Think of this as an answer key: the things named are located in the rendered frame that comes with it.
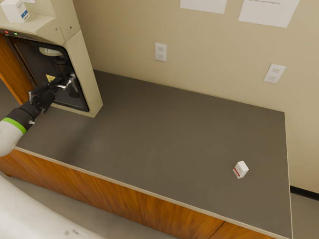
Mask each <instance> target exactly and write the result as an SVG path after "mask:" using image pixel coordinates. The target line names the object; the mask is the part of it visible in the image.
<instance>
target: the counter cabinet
mask: <svg viewBox="0 0 319 239"><path fill-rule="evenodd" d="M0 171H2V172H3V173H4V174H5V175H6V176H8V177H11V176H14V177H17V178H19V179H22V180H25V181H27V182H30V183H33V184H36V185H38V186H41V187H44V188H46V189H49V190H51V191H54V192H56V193H59V194H62V195H65V196H67V197H70V198H73V199H76V200H78V201H81V202H84V203H87V204H89V205H92V206H94V207H97V208H99V209H102V210H105V211H108V212H110V213H113V214H116V215H118V216H121V217H124V218H126V219H129V220H132V221H134V222H137V223H140V224H142V225H145V226H148V227H150V228H153V229H156V230H159V231H161V232H164V233H167V234H169V235H171V236H174V237H177V238H179V239H276V238H273V237H271V236H268V235H265V234H262V233H259V232H256V231H253V230H250V229H247V228H244V227H241V226H238V225H235V224H232V223H230V222H227V221H224V220H221V219H218V218H215V217H212V216H209V215H206V214H203V213H200V212H197V211H194V210H192V209H189V208H186V207H183V206H180V205H177V204H174V203H171V202H168V201H165V200H162V199H159V198H156V197H153V196H151V195H148V194H145V193H141V192H138V191H136V190H133V189H130V188H127V187H124V186H121V185H118V184H115V183H112V182H109V181H106V180H104V179H101V178H98V177H95V176H92V175H89V174H86V173H83V172H80V171H77V170H74V169H72V168H69V167H66V166H63V165H59V164H56V163H54V162H51V161H48V160H45V159H42V158H39V157H36V156H33V155H30V154H27V153H24V152H21V151H18V150H15V149H13V151H12V152H10V153H9V154H8V155H6V156H2V157H0Z"/></svg>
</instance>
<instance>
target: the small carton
mask: <svg viewBox="0 0 319 239"><path fill-rule="evenodd" d="M0 6H1V8H2V9H3V11H4V13H5V15H6V17H7V18H8V20H9V22H10V23H24V22H25V21H26V20H27V19H28V18H29V14H28V11H27V9H26V7H25V5H24V3H23V1H22V0H4V1H3V2H2V3H1V4H0Z"/></svg>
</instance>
